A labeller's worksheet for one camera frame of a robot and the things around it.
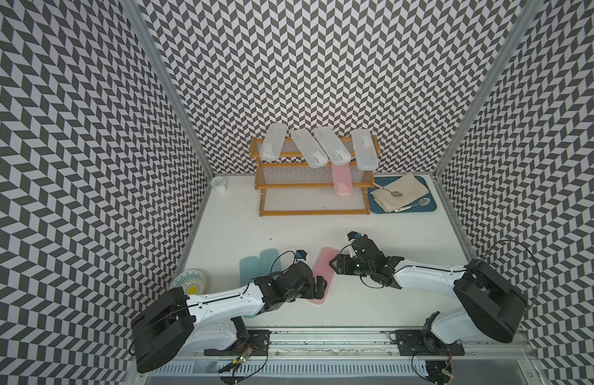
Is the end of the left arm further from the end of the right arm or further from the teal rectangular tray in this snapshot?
the teal rectangular tray

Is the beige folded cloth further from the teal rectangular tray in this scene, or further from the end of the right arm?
the end of the right arm

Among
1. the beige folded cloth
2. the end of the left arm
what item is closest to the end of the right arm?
the end of the left arm

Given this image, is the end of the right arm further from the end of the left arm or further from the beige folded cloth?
the beige folded cloth

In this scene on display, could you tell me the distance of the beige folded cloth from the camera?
3.52ft

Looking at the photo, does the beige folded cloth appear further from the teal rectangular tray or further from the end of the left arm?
the end of the left arm

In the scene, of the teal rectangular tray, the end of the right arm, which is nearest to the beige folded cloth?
the teal rectangular tray

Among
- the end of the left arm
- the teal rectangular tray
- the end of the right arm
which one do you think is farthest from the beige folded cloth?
the end of the left arm
